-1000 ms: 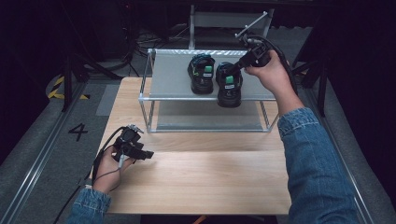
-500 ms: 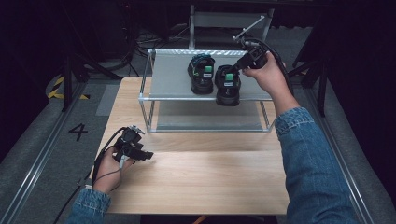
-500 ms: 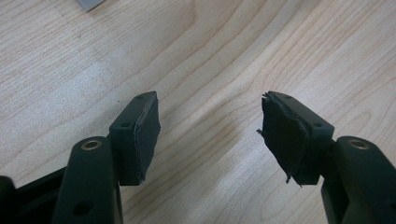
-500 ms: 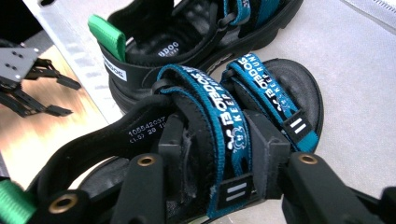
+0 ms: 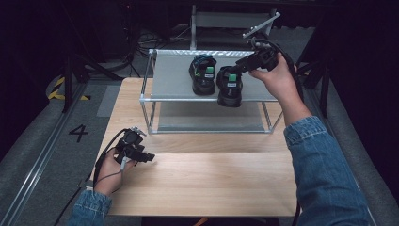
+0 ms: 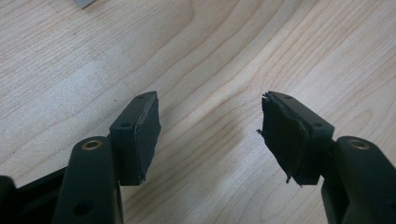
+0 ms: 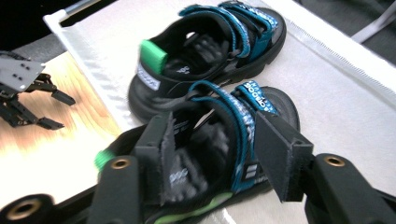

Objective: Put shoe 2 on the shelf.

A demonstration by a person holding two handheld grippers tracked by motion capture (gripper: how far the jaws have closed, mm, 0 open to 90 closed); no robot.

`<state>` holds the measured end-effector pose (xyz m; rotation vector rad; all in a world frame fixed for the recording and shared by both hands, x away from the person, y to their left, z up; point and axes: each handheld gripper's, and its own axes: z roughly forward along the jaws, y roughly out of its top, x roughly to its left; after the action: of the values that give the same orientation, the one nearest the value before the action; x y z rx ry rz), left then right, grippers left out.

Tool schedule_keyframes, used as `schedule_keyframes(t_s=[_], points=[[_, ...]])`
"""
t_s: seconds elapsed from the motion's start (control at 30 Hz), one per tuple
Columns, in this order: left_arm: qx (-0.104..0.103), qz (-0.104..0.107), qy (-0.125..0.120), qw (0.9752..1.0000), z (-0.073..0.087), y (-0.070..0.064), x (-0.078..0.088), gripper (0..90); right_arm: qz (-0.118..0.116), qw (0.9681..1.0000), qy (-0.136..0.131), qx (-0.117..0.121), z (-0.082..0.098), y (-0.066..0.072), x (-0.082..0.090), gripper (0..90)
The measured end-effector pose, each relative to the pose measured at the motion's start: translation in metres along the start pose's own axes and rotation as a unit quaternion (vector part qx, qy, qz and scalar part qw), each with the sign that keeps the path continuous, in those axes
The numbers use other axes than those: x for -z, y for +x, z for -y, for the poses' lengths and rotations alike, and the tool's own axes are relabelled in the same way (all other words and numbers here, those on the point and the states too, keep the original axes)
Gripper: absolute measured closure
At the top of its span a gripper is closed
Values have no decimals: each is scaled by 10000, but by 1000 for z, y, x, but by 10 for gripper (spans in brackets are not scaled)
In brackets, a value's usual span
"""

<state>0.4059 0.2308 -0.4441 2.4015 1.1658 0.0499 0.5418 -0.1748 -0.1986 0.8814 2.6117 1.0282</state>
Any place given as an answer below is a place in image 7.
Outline metal shoe rack grey shelves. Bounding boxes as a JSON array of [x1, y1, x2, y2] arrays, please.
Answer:
[[43, 0, 396, 224]]

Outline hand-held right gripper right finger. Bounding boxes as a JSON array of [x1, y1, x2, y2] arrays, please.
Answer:
[[254, 109, 396, 224]]

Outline black and blue child's sandal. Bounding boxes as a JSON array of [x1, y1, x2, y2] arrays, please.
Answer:
[[93, 79, 302, 224], [127, 0, 288, 124]]

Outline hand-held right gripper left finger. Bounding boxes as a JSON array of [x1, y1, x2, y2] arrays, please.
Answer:
[[88, 111, 177, 224]]

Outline grey metal frame stand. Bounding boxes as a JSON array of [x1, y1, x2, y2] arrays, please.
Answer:
[[350, 0, 396, 45]]

